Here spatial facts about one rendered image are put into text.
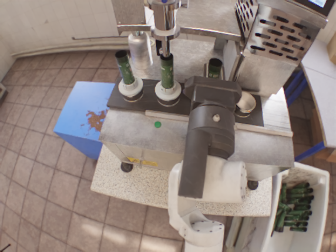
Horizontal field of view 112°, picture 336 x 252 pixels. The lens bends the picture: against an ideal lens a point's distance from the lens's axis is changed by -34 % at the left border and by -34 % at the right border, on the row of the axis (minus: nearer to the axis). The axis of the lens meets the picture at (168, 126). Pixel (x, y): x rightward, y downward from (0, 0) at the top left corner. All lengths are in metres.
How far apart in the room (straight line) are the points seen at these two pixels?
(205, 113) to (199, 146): 0.07
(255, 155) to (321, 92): 1.01
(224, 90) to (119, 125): 0.30
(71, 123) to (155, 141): 0.78
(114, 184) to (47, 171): 1.28
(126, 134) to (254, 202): 0.58
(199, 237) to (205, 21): 0.48
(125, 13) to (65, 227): 1.68
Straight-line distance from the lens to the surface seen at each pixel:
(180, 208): 0.29
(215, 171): 0.25
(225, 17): 0.53
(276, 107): 0.62
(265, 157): 0.51
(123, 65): 0.43
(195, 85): 0.34
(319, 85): 1.45
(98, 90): 1.21
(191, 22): 0.48
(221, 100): 0.33
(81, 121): 1.12
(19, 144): 2.42
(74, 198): 1.70
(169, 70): 0.41
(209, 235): 0.28
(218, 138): 0.27
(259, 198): 0.79
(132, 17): 0.47
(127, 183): 0.73
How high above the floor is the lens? 1.45
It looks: 63 degrees down
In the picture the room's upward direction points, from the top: 4 degrees counter-clockwise
